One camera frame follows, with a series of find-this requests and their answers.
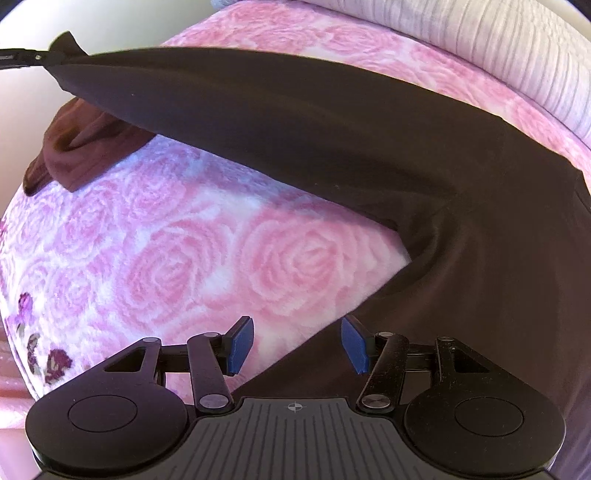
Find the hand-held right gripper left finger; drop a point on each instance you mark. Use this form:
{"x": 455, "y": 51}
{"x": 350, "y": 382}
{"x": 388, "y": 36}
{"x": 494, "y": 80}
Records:
{"x": 240, "y": 346}

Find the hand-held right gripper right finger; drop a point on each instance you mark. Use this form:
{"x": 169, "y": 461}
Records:
{"x": 354, "y": 344}

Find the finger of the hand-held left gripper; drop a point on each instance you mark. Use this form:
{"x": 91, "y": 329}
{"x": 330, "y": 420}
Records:
{"x": 27, "y": 57}

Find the brown shirt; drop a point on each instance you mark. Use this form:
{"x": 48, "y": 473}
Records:
{"x": 78, "y": 147}

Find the dark grey shirt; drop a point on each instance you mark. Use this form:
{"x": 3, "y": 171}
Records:
{"x": 323, "y": 129}

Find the pink rose-pattern blanket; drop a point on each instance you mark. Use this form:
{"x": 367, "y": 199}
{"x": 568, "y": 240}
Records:
{"x": 184, "y": 254}

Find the white ribbed quilt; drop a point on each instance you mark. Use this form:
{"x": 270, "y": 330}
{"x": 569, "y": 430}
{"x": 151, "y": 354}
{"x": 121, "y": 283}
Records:
{"x": 531, "y": 55}

